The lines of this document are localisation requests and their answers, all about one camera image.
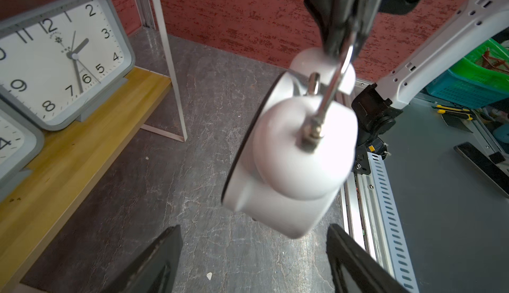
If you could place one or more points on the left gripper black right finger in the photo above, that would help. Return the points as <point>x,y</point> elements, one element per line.
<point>352,268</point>

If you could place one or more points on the grey rectangular alarm clock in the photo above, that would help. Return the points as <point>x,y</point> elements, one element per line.
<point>60,57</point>
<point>21,142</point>

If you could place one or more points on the right aluminium corner post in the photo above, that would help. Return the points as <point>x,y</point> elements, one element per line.
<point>146,15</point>

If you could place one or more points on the yellow utility knife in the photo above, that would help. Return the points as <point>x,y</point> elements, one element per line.
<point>461,113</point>

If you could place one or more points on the green plastic basket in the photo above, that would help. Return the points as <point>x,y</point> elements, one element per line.
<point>486,65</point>

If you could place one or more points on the wooden two-tier white-framed shelf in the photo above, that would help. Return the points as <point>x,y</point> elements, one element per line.
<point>71,163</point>

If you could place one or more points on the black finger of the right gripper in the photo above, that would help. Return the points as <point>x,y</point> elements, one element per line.
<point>331,17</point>
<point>364,13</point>

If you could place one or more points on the teal plastic basket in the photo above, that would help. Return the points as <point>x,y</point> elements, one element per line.
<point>458,90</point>

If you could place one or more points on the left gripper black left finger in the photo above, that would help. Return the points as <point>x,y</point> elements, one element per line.
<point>155,269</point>

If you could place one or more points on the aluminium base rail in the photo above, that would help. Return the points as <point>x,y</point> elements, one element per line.
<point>370,214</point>

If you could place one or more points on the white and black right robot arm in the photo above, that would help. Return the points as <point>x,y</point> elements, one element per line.
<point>377,106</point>

